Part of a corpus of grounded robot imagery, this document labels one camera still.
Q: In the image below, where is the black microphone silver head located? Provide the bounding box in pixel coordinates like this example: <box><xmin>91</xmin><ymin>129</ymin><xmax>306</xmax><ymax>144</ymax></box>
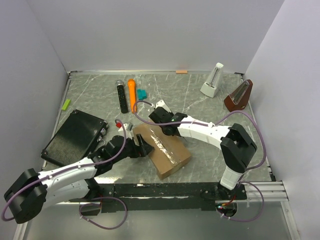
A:
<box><xmin>115</xmin><ymin>79</ymin><xmax>129</xmax><ymax>114</ymax></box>

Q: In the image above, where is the green plastic block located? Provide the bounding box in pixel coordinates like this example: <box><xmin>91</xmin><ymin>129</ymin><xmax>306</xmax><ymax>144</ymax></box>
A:
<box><xmin>61</xmin><ymin>99</ymin><xmax>71</xmax><ymax>111</ymax></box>

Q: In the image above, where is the black speaker case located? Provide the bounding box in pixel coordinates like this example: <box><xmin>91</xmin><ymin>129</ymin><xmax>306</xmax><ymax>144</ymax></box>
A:
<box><xmin>41</xmin><ymin>109</ymin><xmax>109</xmax><ymax>167</ymax></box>

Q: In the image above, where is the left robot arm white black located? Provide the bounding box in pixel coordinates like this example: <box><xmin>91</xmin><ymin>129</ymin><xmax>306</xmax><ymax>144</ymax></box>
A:
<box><xmin>1</xmin><ymin>134</ymin><xmax>154</xmax><ymax>224</ymax></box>

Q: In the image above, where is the aluminium rail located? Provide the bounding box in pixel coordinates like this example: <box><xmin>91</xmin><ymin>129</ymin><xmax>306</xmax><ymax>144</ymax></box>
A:
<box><xmin>244</xmin><ymin>181</ymin><xmax>289</xmax><ymax>202</ymax></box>

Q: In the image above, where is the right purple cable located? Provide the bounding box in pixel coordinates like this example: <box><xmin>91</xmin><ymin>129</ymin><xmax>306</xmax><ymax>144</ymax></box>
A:
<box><xmin>132</xmin><ymin>100</ymin><xmax>267</xmax><ymax>222</ymax></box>

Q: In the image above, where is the brown wooden metronome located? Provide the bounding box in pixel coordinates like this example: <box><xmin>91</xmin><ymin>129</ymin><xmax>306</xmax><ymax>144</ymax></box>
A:
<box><xmin>224</xmin><ymin>79</ymin><xmax>253</xmax><ymax>112</ymax></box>

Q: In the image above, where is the white metronome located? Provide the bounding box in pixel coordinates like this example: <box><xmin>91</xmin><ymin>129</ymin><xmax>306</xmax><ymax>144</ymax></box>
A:
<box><xmin>200</xmin><ymin>62</ymin><xmax>224</xmax><ymax>98</ymax></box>

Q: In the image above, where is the teal plastic block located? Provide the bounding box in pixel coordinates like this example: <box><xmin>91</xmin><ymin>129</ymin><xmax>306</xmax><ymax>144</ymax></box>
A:
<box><xmin>137</xmin><ymin>88</ymin><xmax>147</xmax><ymax>101</ymax></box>

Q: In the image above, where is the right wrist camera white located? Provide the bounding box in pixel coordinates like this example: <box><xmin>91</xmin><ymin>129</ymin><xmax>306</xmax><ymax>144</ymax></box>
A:
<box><xmin>152</xmin><ymin>100</ymin><xmax>173</xmax><ymax>115</ymax></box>

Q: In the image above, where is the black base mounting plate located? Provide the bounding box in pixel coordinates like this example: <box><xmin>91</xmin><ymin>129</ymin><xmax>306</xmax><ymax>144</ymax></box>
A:
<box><xmin>71</xmin><ymin>182</ymin><xmax>247</xmax><ymax>213</ymax></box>

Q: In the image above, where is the purple cable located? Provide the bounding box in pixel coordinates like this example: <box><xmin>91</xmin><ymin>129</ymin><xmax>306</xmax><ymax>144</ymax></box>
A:
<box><xmin>1</xmin><ymin>119</ymin><xmax>129</xmax><ymax>229</ymax></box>
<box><xmin>132</xmin><ymin>100</ymin><xmax>267</xmax><ymax>222</ymax></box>

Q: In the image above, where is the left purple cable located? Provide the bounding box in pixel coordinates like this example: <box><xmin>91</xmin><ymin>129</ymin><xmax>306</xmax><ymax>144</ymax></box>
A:
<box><xmin>1</xmin><ymin>119</ymin><xmax>129</xmax><ymax>229</ymax></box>

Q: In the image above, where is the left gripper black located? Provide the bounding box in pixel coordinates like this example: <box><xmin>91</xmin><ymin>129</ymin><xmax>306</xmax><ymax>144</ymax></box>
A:
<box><xmin>112</xmin><ymin>133</ymin><xmax>154</xmax><ymax>164</ymax></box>

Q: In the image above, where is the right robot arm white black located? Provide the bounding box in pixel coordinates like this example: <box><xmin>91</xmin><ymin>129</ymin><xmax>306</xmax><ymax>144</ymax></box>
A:
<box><xmin>149</xmin><ymin>106</ymin><xmax>258</xmax><ymax>199</ymax></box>

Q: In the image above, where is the orange tape piece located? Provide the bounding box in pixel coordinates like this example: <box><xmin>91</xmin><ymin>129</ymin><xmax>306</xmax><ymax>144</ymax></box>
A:
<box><xmin>175</xmin><ymin>70</ymin><xmax>188</xmax><ymax>74</ymax></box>

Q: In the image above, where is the brown cardboard express box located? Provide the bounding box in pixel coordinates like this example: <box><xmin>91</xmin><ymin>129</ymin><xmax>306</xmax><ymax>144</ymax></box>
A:
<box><xmin>133</xmin><ymin>123</ymin><xmax>192</xmax><ymax>180</ymax></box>

